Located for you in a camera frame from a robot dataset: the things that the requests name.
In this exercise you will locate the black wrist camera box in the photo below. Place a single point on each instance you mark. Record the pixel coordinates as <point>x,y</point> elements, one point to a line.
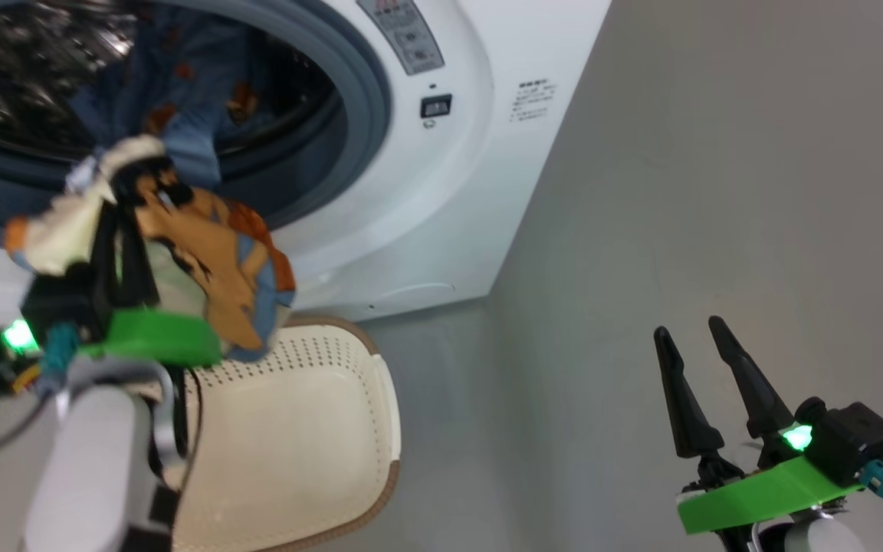
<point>58,307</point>
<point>855,441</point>

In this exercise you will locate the small printed text sticker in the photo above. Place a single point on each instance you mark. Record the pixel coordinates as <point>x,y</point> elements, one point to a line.
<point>536,100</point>

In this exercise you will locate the orange and cream print garment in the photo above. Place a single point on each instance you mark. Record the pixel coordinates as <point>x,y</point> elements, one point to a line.
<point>211,261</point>

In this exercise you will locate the white front-load washing machine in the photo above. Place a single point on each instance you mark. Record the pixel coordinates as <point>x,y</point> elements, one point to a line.
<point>449,192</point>

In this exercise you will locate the grey rubber door gasket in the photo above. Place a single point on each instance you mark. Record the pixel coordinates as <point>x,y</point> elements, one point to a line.
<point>365,100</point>

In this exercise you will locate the round white filter cover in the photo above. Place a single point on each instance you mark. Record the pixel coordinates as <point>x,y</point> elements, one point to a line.
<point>411,295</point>

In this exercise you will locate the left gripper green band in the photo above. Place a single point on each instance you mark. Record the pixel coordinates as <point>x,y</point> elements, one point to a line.
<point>158,337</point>

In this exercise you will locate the teal left wrist camera connector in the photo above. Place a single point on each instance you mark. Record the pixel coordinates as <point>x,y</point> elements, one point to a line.
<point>58,349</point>

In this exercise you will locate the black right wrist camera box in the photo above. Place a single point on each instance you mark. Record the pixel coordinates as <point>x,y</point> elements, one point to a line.
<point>855,441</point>

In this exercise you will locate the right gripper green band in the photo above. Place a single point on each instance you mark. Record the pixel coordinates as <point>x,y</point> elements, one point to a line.
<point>756,494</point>

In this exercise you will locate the cream perforated laundry basket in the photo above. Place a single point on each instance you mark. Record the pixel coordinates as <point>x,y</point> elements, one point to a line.
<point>296,437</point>

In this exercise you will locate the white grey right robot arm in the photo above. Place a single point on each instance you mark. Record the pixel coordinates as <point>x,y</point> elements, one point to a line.
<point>825,537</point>

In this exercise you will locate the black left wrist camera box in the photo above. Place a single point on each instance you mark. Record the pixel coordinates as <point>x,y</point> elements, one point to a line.
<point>58,307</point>

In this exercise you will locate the grey warning label sticker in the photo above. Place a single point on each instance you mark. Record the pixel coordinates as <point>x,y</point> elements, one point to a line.
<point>405,34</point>

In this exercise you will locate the black door latch socket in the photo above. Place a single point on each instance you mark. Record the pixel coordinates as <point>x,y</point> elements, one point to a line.
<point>436,106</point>

